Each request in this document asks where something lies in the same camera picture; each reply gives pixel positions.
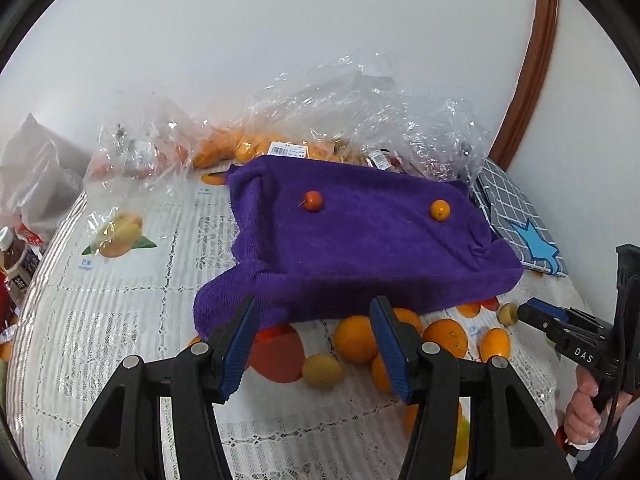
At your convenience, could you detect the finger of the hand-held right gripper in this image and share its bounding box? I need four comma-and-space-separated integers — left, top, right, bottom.
530, 298, 571, 321
516, 304, 553, 335

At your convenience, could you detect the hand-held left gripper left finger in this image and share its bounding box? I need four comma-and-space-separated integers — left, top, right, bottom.
55, 296, 261, 480

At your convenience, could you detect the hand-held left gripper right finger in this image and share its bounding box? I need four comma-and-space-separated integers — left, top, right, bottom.
369, 295, 574, 480

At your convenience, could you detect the large orange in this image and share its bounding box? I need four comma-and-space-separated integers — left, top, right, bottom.
370, 352, 401, 394
422, 318, 469, 359
333, 315, 379, 364
392, 307, 424, 341

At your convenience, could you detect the oval small orange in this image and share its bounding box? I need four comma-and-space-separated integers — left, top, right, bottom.
479, 327, 512, 362

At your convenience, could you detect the purple towel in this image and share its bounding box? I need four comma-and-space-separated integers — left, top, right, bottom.
194, 155, 525, 342

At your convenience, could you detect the person's right hand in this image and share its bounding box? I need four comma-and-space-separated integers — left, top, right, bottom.
564, 365, 632, 448

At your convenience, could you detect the grey checked cushion blue star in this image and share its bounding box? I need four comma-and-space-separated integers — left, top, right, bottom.
470, 157, 569, 277

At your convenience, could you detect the small red fruit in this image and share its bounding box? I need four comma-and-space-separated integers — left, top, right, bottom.
298, 191, 326, 214

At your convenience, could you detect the pile of bagged oranges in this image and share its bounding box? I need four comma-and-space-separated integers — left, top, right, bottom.
192, 127, 341, 169

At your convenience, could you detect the clear plastic bag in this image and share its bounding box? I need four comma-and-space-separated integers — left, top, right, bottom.
82, 91, 211, 197
192, 57, 371, 171
350, 55, 494, 184

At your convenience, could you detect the red and white packet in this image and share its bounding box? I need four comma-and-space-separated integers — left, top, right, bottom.
15, 222, 49, 257

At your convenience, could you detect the tea bottle with black label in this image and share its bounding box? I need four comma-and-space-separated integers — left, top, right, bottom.
0, 226, 41, 293

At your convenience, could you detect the white plastic bag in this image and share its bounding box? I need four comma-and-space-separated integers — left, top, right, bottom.
0, 114, 86, 233

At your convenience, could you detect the brown wooden door frame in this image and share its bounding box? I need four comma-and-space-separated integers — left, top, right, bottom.
487, 0, 561, 171

